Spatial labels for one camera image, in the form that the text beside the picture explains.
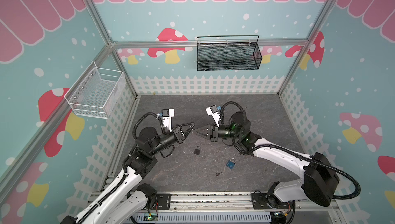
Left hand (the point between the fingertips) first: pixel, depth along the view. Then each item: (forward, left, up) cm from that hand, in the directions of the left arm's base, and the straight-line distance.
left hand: (195, 128), depth 65 cm
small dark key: (-9, -12, -32) cm, 35 cm away
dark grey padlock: (+4, 0, -32) cm, 32 cm away
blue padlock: (-4, -19, -30) cm, 36 cm away
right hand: (-2, 0, 0) cm, 2 cm away
